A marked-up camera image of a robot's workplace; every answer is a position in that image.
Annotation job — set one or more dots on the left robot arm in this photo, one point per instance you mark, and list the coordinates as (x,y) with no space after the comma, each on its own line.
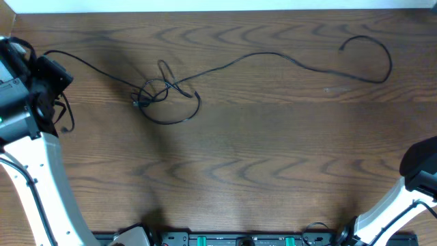
(33,160)

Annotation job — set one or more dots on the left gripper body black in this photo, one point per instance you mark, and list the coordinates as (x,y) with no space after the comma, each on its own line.
(54,73)

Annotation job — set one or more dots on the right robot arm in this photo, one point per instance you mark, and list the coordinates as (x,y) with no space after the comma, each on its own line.
(413,193)

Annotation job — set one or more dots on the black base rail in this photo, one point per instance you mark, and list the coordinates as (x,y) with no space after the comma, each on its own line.
(191,239)

